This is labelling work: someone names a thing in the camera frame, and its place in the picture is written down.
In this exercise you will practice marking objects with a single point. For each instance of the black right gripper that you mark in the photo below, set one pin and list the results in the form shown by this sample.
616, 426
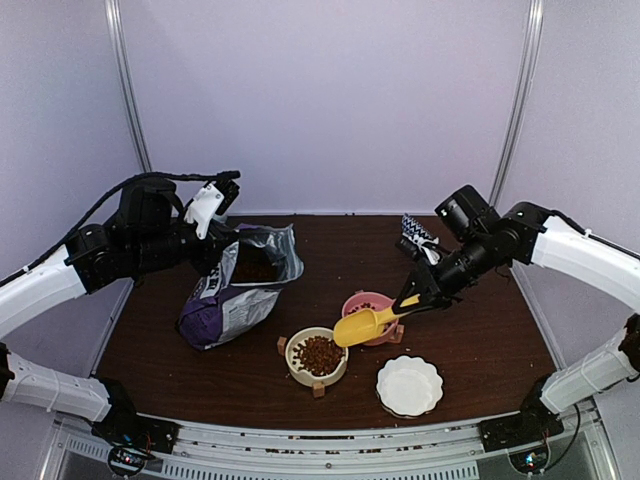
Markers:
433, 293

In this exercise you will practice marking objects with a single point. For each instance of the yellow plastic scoop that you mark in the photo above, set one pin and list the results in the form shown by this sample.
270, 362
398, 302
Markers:
367, 326

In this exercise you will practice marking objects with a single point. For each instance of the purple pet food bag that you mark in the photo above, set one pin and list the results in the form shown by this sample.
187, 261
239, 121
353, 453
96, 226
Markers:
218, 310

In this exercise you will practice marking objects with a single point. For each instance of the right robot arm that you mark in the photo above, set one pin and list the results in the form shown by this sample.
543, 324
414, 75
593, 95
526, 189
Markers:
549, 239

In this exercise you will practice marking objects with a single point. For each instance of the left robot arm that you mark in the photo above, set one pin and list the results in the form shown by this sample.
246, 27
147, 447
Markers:
162, 220

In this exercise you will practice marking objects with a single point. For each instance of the pink pet bowl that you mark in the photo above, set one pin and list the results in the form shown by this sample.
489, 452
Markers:
372, 310

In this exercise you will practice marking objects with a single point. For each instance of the cream pet bowl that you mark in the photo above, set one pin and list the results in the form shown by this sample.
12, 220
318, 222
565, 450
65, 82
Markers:
312, 356

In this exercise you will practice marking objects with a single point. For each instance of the kibble in pink bowl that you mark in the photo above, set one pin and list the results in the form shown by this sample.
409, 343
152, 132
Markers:
362, 305

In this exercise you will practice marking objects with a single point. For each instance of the blue white patterned bowl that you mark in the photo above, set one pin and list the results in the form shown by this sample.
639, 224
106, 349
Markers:
414, 230

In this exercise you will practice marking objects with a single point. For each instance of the white scalloped dish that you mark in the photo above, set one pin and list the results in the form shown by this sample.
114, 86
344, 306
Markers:
409, 387

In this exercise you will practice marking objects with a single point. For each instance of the kibble in cream bowl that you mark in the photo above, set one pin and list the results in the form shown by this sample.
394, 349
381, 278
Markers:
317, 355

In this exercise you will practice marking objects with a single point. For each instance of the wooden stand under cream bowl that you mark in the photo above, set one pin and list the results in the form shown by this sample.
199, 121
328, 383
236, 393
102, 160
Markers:
317, 391

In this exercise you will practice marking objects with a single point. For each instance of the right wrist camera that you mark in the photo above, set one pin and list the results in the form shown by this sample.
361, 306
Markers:
415, 252

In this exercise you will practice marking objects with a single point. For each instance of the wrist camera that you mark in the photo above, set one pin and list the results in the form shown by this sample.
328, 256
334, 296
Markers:
415, 252
210, 205

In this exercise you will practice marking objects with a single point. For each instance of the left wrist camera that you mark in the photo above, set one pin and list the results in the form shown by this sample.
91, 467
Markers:
210, 205

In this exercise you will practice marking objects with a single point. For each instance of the aluminium front rail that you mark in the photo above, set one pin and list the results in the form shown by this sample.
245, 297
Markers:
451, 450

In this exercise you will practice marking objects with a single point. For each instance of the aluminium corner post right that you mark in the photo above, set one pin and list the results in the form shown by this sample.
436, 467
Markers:
527, 68

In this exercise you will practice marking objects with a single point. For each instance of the aluminium corner post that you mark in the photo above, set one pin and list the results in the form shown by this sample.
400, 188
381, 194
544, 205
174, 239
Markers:
527, 68
118, 40

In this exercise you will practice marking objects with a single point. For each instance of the aluminium corner post left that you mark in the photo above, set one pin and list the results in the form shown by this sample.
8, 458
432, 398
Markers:
118, 40

